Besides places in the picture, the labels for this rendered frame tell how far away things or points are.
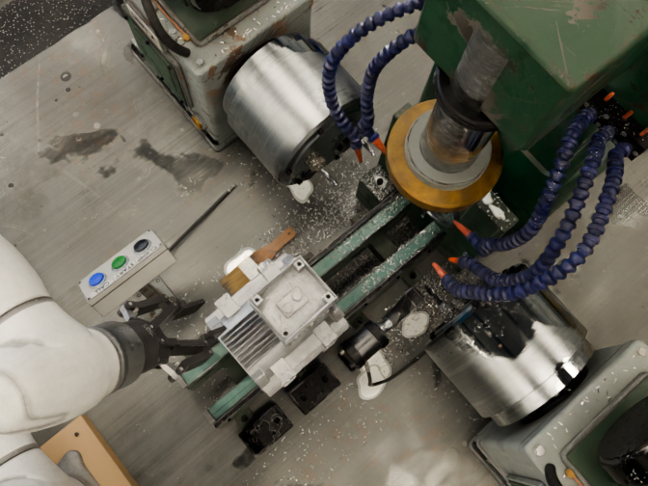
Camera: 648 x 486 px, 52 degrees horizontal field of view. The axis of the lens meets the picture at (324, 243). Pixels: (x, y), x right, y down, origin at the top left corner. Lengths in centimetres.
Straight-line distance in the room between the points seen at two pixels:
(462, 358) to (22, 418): 72
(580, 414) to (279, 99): 76
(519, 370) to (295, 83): 64
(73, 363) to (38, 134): 100
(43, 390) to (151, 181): 90
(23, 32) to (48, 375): 220
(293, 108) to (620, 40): 67
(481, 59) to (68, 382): 56
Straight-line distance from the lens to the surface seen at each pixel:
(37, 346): 79
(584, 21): 72
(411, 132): 101
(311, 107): 123
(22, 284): 84
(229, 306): 121
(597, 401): 121
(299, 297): 115
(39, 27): 285
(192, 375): 137
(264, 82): 126
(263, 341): 117
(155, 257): 125
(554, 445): 118
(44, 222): 163
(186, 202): 156
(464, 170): 100
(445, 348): 120
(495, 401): 121
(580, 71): 69
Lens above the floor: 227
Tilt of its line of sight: 75 degrees down
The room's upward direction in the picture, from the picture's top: 9 degrees clockwise
